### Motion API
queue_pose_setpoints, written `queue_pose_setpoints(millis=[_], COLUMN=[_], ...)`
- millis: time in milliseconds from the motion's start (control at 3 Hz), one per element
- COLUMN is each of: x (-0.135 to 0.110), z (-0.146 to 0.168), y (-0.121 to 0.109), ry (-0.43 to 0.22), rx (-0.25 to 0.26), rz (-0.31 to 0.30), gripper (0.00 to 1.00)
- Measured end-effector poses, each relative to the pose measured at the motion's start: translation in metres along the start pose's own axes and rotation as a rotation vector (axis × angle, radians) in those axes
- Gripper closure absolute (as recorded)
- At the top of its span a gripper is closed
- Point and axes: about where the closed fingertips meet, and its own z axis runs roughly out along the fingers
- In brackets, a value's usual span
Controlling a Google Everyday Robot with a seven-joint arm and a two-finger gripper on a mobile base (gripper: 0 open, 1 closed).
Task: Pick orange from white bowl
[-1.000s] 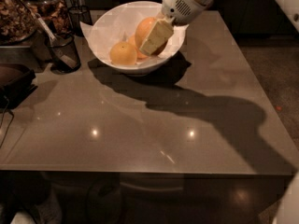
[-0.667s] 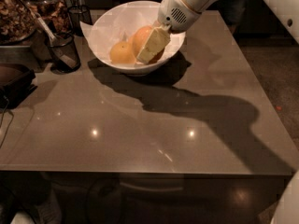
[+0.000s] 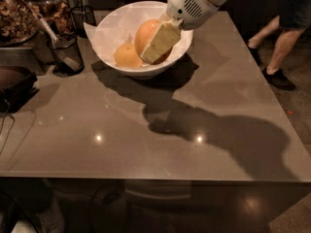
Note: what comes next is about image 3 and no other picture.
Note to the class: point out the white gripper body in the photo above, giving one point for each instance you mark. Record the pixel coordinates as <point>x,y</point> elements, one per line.
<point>187,7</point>

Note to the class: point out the orange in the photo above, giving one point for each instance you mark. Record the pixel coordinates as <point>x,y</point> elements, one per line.
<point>144,34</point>
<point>126,56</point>

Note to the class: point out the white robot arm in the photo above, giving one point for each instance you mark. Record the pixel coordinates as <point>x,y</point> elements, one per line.
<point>180,15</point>

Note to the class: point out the white ceramic bowl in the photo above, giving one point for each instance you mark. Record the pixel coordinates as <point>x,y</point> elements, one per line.
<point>147,71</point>

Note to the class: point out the white paper bowl liner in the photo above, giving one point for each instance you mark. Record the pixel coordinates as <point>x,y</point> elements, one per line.
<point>120,26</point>

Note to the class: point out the small black mesh cup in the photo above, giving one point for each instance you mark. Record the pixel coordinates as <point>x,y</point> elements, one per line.
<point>81,15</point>

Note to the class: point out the metal serving scoop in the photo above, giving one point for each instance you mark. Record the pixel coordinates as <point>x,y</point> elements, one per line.
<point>48,26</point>

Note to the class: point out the black mesh cup with scoop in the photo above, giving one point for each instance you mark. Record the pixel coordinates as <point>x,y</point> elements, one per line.
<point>66,55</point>

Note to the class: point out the person's legs with shoes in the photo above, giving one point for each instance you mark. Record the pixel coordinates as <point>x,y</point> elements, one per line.
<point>293,20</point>

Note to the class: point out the large glass snack jar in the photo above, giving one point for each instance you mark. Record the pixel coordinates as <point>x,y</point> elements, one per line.
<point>17,23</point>

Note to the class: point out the dark brown device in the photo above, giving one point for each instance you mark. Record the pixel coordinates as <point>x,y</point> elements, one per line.
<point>16,87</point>

